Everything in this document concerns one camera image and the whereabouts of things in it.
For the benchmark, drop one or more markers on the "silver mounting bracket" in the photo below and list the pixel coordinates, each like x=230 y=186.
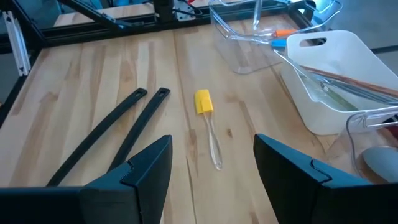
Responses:
x=183 y=11

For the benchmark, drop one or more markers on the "grey silicone spoon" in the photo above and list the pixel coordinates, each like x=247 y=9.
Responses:
x=382 y=161

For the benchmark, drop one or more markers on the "orange mini spatula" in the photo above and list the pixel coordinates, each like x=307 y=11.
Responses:
x=284 y=32

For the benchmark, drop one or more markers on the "black slotted spoon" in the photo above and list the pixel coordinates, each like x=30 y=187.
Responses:
x=93 y=137

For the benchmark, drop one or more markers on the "silver aluminium strip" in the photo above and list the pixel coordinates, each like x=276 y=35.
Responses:
x=17 y=43

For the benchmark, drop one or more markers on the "white plastic bin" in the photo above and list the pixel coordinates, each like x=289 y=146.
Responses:
x=342 y=49

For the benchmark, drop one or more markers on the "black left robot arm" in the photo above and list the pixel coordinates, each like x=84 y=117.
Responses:
x=163 y=11

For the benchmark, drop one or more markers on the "yellow mini spatula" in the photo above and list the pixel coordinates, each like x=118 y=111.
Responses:
x=203 y=101

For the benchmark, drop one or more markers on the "clear plastic bin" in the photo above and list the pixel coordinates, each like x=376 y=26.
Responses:
x=242 y=53
x=351 y=149

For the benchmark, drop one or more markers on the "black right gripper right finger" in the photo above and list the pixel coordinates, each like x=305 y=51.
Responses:
x=311 y=202

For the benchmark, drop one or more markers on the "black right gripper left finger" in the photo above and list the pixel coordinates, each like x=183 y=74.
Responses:
x=93 y=205

